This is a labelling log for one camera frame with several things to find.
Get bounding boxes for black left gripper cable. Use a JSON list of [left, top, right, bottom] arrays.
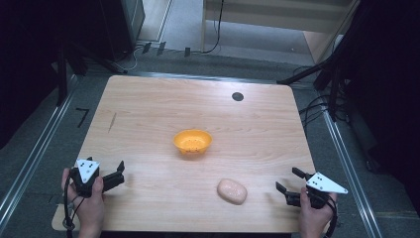
[[62, 170, 85, 238]]

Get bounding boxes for light wooden frame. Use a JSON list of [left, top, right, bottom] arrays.
[[199, 0, 362, 64]]

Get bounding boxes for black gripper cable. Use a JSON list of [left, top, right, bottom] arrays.
[[62, 170, 85, 238], [325, 194, 339, 238]]

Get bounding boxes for white floor cable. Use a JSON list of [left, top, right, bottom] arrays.
[[124, 45, 147, 71]]

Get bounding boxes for black floor cables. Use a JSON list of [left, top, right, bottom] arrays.
[[291, 64, 351, 133]]

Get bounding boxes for orange plastic bowl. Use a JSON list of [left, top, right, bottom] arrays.
[[172, 129, 213, 157]]

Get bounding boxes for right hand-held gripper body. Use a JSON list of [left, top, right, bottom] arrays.
[[298, 172, 349, 210]]

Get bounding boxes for black hanging cable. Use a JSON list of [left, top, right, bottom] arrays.
[[200, 0, 226, 55]]

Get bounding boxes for metal floor rail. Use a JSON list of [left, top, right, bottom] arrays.
[[0, 74, 82, 229], [130, 70, 280, 85], [321, 108, 384, 238]]

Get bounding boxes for black tape mark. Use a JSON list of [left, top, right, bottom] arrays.
[[75, 107, 90, 129]]

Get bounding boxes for person's left hand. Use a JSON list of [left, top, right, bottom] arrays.
[[60, 168, 106, 238]]

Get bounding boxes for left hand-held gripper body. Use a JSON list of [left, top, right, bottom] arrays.
[[70, 157, 105, 199]]

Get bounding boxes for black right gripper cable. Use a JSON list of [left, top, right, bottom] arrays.
[[325, 194, 339, 238]]

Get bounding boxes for black metal stand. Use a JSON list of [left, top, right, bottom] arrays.
[[53, 31, 129, 107], [276, 49, 353, 123]]

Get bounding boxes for pink oval bread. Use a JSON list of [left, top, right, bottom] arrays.
[[216, 178, 249, 206]]

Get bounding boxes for person's right hand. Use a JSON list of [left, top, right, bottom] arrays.
[[298, 186, 339, 238]]

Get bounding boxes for dark cabinet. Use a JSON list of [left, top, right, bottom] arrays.
[[98, 0, 147, 62]]

